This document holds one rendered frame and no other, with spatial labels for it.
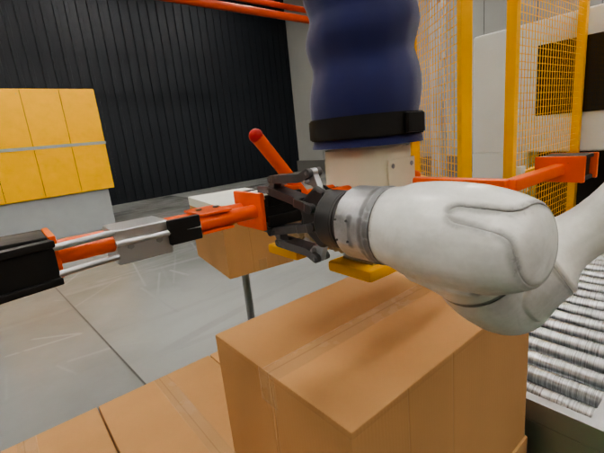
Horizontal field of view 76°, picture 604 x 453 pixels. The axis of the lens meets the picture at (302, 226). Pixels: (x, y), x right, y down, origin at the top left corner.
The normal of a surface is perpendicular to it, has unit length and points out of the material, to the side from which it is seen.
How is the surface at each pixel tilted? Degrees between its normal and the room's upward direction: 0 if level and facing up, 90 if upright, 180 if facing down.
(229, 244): 90
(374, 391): 0
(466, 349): 90
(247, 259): 90
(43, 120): 90
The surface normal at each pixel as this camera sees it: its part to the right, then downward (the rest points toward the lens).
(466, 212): -0.53, -0.44
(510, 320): 0.13, 0.72
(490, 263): -0.55, 0.36
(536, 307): 0.25, 0.55
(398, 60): 0.40, -0.09
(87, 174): 0.68, 0.11
